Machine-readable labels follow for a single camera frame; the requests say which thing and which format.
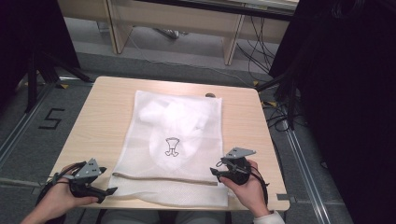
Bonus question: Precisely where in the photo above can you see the person's grey trousers lap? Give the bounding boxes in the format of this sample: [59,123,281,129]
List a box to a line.
[100,208,233,224]

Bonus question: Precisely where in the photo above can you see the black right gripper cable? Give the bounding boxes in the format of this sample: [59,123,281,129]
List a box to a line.
[247,164,271,207]

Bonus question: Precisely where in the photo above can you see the metal floor rail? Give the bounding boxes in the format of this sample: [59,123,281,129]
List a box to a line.
[279,119,332,224]
[0,81,62,167]

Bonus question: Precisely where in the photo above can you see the grey power strip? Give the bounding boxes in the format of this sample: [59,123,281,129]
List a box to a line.
[152,27,189,40]

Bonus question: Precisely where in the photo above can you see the white mesh laundry bag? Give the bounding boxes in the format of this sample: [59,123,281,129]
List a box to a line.
[106,90,230,208]

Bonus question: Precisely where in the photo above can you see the black tripod stand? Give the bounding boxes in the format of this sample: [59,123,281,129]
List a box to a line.
[24,50,94,114]
[256,69,309,131]

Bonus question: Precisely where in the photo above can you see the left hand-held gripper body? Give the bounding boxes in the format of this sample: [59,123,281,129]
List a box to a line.
[68,157,108,200]

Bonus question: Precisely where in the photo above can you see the grey tape strip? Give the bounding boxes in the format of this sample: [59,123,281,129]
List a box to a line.
[276,192,297,203]

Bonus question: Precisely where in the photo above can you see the black floor cables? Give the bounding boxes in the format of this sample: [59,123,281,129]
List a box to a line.
[261,98,310,133]

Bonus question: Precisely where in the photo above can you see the black hanging cables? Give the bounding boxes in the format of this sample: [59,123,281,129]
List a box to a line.
[235,15,281,80]

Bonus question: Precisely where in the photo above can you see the light wooden desk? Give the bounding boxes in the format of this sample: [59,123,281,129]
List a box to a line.
[57,0,301,66]

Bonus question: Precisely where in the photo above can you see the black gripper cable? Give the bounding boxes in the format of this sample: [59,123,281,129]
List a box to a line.
[36,161,88,207]
[247,164,271,207]

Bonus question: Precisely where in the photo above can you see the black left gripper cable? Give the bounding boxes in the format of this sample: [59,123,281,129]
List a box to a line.
[36,161,88,207]

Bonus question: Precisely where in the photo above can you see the white garment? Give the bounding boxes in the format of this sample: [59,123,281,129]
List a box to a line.
[138,98,210,173]

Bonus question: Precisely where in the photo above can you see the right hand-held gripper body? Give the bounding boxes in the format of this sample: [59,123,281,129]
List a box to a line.
[218,147,257,187]

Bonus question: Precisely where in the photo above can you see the person's right hand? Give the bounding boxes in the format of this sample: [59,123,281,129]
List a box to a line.
[219,160,271,218]

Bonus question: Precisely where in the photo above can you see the black curtain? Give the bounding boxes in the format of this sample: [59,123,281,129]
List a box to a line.
[268,0,396,224]
[0,0,81,106]

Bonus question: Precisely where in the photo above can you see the person's left hand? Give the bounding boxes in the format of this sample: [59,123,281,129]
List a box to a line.
[39,162,101,218]

